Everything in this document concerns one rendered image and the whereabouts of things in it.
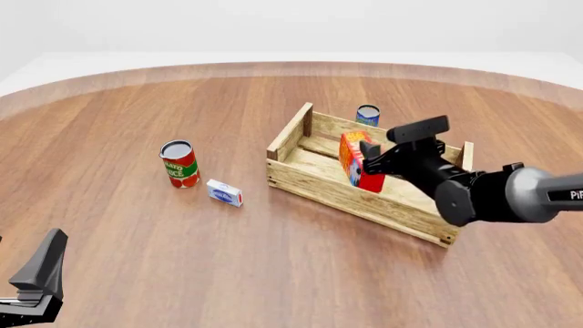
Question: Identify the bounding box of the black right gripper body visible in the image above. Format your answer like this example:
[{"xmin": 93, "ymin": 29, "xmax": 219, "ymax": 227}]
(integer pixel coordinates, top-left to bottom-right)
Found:
[{"xmin": 389, "ymin": 138, "xmax": 456, "ymax": 188}]

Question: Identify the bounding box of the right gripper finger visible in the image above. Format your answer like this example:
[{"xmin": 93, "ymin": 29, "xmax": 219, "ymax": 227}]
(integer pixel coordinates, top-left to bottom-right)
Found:
[
  {"xmin": 362, "ymin": 147, "xmax": 398, "ymax": 177},
  {"xmin": 359, "ymin": 139, "xmax": 382, "ymax": 161}
]

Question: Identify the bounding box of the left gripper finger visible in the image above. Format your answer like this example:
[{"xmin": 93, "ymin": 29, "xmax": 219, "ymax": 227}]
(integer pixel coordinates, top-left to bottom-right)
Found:
[{"xmin": 8, "ymin": 227, "xmax": 69, "ymax": 299}]

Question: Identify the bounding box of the small white blue box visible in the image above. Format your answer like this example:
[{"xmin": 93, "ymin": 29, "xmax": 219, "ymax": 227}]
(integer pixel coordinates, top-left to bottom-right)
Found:
[{"xmin": 206, "ymin": 178, "xmax": 245, "ymax": 209}]

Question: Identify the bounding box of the red tomato sauce can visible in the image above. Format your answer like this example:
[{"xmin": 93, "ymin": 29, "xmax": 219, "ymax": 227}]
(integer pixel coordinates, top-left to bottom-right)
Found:
[{"xmin": 159, "ymin": 138, "xmax": 201, "ymax": 190}]

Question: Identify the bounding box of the wooden slat tray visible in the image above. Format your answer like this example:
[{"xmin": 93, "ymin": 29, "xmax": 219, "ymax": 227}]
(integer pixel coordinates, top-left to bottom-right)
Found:
[{"xmin": 266, "ymin": 101, "xmax": 475, "ymax": 250}]

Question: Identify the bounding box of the red orange printed box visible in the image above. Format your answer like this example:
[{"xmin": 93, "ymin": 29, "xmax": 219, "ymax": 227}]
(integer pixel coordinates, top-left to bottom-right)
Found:
[{"xmin": 338, "ymin": 130, "xmax": 386, "ymax": 194}]

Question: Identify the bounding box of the blue printed tin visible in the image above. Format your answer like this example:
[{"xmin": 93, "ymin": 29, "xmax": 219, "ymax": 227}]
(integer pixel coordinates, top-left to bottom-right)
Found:
[{"xmin": 355, "ymin": 104, "xmax": 382, "ymax": 128}]

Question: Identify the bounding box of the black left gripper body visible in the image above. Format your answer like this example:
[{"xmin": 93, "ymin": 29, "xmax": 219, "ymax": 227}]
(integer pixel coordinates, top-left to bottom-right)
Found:
[{"xmin": 0, "ymin": 290, "xmax": 64, "ymax": 326}]

